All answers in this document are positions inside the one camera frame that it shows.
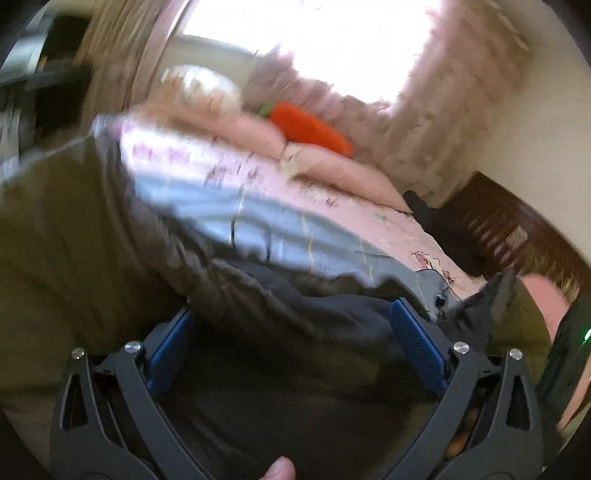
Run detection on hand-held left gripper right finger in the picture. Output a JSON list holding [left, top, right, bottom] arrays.
[[379, 298, 543, 480]]

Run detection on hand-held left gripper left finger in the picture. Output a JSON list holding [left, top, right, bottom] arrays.
[[50, 308, 218, 480]]

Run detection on olive hooded puffer jacket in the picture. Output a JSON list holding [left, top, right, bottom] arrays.
[[0, 134, 555, 480]]

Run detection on person's left hand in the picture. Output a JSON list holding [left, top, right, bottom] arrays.
[[255, 456, 296, 480]]

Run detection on folded pink quilt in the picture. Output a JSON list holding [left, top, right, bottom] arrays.
[[519, 274, 575, 344]]

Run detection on black cloth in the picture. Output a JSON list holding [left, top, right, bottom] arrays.
[[403, 189, 485, 278]]

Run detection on dark wooden bench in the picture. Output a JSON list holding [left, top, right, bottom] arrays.
[[441, 171, 591, 298]]

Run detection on cartoon print bed sheet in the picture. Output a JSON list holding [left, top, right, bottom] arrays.
[[92, 111, 485, 324]]

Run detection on pink pillow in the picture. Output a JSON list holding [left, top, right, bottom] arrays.
[[185, 108, 288, 158], [281, 142, 413, 214]]

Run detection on pink floral curtain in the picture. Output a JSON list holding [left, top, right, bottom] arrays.
[[247, 0, 534, 206], [76, 0, 188, 116]]

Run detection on orange carrot plush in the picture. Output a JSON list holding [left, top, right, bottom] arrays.
[[257, 102, 355, 158]]

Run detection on white floral pillow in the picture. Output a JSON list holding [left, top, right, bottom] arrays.
[[165, 65, 244, 117]]

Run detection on black desk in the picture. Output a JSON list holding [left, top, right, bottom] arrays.
[[0, 14, 95, 162]]

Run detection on window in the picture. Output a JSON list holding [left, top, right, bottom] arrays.
[[178, 0, 446, 109]]

